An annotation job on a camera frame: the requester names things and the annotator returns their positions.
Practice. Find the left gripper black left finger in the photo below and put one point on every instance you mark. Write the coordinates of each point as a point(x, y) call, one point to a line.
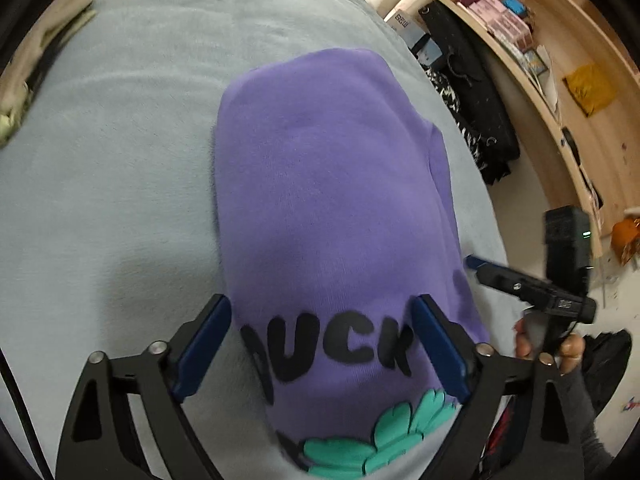
point(99, 439)

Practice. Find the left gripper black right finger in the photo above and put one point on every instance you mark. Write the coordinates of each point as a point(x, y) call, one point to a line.
point(513, 421)

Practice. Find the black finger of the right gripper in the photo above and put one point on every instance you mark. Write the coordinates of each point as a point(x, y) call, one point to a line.
point(474, 263)

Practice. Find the purple fleece hoodie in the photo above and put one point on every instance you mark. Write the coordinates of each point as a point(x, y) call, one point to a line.
point(335, 210)

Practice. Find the person right hand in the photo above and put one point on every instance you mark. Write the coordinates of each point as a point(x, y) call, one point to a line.
point(570, 353)

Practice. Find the black white patterned hanging cloth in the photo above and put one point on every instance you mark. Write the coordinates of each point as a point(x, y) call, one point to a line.
point(460, 77)

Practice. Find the light blue fleece blanket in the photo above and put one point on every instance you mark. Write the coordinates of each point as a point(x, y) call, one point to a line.
point(108, 233)

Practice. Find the yellow cloth on shelf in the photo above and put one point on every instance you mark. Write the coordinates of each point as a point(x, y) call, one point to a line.
point(590, 89)

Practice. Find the white blue box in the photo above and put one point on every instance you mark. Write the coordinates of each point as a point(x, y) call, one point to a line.
point(419, 41)

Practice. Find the wooden bookshelf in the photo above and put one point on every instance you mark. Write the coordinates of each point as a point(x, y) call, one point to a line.
point(579, 120)

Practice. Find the pink boxes on shelf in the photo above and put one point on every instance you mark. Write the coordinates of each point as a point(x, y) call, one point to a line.
point(498, 19)

